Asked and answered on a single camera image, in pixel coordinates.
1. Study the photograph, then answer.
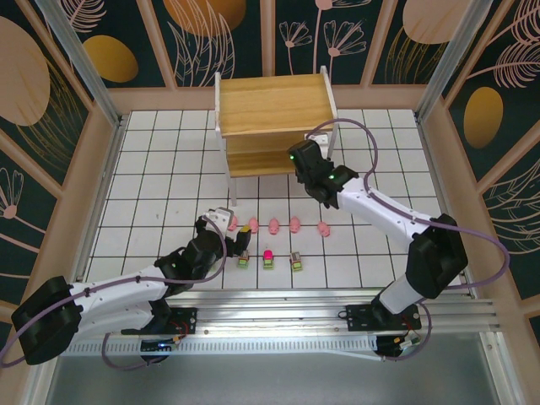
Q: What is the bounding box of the aluminium frame post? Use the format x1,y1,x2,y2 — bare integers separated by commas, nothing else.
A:
35,0,126,130
414,0,494,123

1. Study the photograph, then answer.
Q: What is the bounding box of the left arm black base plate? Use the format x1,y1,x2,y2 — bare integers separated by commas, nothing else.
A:
121,306,199,337

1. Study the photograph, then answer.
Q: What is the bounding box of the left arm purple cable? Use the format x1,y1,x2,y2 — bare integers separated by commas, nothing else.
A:
0,213,231,372

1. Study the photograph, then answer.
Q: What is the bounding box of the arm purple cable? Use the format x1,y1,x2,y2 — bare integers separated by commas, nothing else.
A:
0,213,231,372
305,119,510,363

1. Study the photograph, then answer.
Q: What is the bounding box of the long aluminium mounting rail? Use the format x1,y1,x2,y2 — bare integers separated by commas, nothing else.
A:
41,289,501,338

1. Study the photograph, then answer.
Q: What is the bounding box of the white slotted cable duct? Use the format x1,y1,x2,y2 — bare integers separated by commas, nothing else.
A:
61,335,383,358

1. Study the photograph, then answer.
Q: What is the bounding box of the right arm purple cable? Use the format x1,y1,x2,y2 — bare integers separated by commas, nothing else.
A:
305,119,510,363

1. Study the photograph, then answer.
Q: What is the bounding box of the wooden shelf with white legs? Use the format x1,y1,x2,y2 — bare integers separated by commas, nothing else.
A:
213,66,338,208

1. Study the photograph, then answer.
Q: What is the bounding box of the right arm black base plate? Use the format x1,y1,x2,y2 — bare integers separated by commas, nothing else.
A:
344,302,423,334

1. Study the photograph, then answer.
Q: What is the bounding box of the black controller board with wires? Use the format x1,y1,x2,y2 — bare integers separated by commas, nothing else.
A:
141,336,187,365
376,335,424,362

